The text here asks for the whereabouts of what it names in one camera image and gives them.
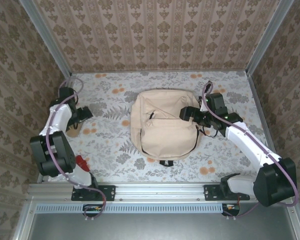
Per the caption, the beige backpack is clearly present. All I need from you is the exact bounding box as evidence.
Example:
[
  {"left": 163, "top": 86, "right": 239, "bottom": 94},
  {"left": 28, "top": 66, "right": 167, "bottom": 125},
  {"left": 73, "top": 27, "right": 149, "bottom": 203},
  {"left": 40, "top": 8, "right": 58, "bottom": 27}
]
[{"left": 129, "top": 88, "right": 203, "bottom": 168}]

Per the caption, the red case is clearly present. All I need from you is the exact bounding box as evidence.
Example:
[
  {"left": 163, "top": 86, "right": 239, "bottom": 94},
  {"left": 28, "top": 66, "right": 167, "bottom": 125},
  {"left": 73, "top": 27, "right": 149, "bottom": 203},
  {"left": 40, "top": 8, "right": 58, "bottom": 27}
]
[{"left": 75, "top": 154, "right": 91, "bottom": 174}]

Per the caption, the floral tablecloth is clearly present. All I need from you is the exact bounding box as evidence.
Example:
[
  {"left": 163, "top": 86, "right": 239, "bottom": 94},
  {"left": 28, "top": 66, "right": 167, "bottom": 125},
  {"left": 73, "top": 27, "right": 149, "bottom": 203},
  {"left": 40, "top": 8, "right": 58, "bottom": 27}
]
[{"left": 47, "top": 71, "right": 281, "bottom": 183}]

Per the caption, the left wiring connector bundle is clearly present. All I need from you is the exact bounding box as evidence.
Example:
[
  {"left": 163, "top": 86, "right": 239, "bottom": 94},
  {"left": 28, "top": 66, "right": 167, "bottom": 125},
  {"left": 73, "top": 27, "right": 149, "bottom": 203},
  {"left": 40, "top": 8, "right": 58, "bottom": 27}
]
[{"left": 82, "top": 203, "right": 103, "bottom": 217}]

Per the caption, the wiring connector bundle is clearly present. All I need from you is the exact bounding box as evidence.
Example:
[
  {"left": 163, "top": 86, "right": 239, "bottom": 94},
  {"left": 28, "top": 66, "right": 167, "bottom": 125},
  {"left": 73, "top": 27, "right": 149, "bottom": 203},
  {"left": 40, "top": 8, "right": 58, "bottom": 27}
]
[
  {"left": 222, "top": 203, "right": 241, "bottom": 217},
  {"left": 82, "top": 203, "right": 103, "bottom": 217}
]

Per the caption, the right wiring connector bundle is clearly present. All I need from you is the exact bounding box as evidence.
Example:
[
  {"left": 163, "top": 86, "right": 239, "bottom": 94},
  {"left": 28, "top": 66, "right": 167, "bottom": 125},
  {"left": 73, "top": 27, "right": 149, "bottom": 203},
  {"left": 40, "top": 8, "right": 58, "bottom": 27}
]
[{"left": 222, "top": 203, "right": 241, "bottom": 217}]

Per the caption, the grey metal panel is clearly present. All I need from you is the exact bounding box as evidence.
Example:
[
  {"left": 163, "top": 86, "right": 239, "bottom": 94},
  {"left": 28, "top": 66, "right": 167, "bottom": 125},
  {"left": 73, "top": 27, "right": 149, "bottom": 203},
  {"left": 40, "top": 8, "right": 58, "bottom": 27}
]
[{"left": 27, "top": 212, "right": 298, "bottom": 240}]

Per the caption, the right aluminium side rail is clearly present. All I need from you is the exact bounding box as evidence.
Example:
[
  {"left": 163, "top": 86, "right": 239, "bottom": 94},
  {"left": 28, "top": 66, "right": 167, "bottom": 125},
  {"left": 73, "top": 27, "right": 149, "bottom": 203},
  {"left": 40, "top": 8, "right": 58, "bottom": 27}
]
[{"left": 247, "top": 74, "right": 286, "bottom": 183}]

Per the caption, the aluminium side rail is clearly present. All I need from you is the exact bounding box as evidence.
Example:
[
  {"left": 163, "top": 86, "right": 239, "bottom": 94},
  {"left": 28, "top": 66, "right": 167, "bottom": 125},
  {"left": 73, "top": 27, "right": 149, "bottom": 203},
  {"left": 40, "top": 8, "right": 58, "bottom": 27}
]
[
  {"left": 36, "top": 73, "right": 76, "bottom": 183},
  {"left": 247, "top": 74, "right": 286, "bottom": 183}
]

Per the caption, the left aluminium side rail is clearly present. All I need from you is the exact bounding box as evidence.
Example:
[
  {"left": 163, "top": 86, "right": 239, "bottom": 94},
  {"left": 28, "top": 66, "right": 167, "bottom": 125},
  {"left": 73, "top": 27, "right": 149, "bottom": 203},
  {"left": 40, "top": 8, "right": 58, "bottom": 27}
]
[{"left": 36, "top": 73, "right": 76, "bottom": 183}]

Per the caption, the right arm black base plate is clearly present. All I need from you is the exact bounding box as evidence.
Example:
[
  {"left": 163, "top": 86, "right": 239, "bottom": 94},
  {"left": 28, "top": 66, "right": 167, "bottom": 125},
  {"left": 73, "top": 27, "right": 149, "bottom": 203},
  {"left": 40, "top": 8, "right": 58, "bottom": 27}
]
[{"left": 204, "top": 184, "right": 251, "bottom": 202}]

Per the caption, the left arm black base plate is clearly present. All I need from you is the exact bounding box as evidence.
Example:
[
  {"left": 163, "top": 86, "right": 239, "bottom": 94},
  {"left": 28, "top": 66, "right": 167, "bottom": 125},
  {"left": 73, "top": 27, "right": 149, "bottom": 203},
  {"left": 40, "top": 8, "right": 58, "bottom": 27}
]
[{"left": 71, "top": 184, "right": 116, "bottom": 202}]

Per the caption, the aluminium front rail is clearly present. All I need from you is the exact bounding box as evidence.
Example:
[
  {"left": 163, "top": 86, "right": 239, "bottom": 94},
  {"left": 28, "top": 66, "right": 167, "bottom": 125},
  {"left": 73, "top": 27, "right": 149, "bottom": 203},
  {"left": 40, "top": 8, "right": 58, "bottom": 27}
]
[{"left": 27, "top": 181, "right": 298, "bottom": 202}]

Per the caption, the left aluminium frame post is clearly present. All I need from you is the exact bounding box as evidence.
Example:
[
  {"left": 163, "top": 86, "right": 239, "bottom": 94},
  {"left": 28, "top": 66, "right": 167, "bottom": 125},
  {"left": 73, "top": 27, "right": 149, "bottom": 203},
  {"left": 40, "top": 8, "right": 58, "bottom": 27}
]
[{"left": 19, "top": 0, "right": 73, "bottom": 79}]

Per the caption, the aluminium frame post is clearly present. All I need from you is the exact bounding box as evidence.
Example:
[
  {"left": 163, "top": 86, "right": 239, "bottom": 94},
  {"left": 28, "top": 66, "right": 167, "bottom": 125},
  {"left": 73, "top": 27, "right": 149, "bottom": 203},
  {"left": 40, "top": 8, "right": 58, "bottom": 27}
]
[
  {"left": 19, "top": 0, "right": 73, "bottom": 79},
  {"left": 246, "top": 0, "right": 295, "bottom": 76}
]

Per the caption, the grey slotted cable duct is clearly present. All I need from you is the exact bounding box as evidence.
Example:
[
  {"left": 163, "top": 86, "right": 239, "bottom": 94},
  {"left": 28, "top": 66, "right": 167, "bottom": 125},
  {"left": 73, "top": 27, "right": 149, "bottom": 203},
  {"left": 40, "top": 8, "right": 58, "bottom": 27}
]
[{"left": 35, "top": 202, "right": 226, "bottom": 215}]

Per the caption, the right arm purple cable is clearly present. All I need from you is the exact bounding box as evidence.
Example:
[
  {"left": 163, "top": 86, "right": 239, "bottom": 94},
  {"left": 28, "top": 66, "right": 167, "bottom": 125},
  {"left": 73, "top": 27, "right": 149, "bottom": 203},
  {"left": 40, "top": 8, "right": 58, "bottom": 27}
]
[{"left": 201, "top": 81, "right": 299, "bottom": 221}]

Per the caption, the right aluminium frame post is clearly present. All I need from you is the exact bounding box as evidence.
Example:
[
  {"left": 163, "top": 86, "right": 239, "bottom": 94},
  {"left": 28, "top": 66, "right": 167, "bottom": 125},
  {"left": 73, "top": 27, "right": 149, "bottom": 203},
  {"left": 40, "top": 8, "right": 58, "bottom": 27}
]
[{"left": 246, "top": 0, "right": 295, "bottom": 76}]

